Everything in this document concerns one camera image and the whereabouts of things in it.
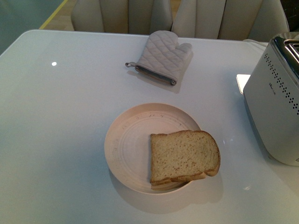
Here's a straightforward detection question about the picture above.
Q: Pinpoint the slice of bread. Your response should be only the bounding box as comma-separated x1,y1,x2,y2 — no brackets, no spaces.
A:
150,130,221,186

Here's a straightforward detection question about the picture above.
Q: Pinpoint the silver white two-slot toaster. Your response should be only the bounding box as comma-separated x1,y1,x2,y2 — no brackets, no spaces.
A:
243,32,299,166

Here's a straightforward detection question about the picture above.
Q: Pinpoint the pink round plate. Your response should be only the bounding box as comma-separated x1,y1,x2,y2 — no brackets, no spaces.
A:
104,103,200,195

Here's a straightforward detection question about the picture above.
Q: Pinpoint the beige quilted oven mitt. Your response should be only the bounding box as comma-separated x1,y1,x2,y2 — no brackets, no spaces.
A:
125,30,192,85

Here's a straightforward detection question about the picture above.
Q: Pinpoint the beige chair left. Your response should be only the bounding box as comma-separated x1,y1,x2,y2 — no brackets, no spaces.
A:
71,0,173,35

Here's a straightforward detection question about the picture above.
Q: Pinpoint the beige chair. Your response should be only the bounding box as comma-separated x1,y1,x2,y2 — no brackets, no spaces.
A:
71,0,173,35
172,0,289,42

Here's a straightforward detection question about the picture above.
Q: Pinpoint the beige chair right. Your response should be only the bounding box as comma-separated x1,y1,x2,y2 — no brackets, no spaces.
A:
172,0,289,42

